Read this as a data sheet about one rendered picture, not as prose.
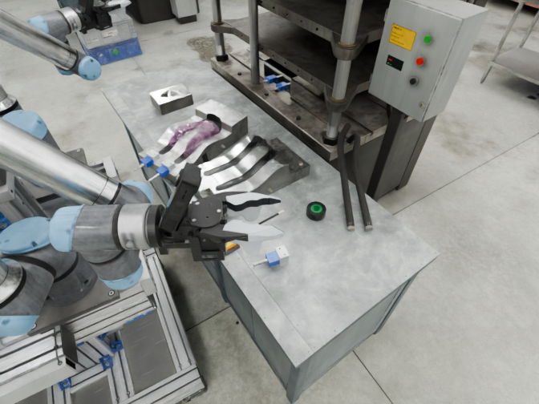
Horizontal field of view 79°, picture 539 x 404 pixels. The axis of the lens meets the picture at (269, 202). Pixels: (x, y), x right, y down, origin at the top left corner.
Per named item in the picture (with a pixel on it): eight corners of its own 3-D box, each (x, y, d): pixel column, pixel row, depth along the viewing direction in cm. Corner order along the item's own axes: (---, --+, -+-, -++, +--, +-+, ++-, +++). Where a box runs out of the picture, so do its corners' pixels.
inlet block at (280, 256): (255, 274, 120) (255, 266, 116) (251, 263, 123) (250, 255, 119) (289, 263, 123) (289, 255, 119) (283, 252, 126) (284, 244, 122)
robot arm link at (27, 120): (32, 168, 108) (8, 134, 98) (11, 152, 113) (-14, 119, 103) (66, 149, 114) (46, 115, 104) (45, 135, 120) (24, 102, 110)
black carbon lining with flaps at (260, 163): (219, 196, 136) (216, 179, 129) (200, 174, 145) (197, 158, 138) (285, 164, 149) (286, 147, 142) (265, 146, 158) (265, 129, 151)
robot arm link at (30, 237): (83, 240, 89) (59, 208, 78) (65, 286, 80) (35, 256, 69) (38, 242, 88) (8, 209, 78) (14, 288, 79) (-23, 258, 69)
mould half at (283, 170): (215, 223, 136) (210, 200, 126) (187, 186, 150) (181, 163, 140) (309, 175, 155) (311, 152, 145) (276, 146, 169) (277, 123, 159)
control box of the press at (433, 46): (361, 264, 214) (456, 21, 105) (330, 232, 231) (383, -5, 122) (384, 248, 223) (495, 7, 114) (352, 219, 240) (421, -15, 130)
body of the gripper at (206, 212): (231, 228, 61) (165, 231, 60) (227, 192, 55) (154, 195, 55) (228, 261, 55) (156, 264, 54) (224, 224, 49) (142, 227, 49)
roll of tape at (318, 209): (326, 221, 136) (326, 216, 134) (306, 220, 136) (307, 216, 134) (324, 206, 142) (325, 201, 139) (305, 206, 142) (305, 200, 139)
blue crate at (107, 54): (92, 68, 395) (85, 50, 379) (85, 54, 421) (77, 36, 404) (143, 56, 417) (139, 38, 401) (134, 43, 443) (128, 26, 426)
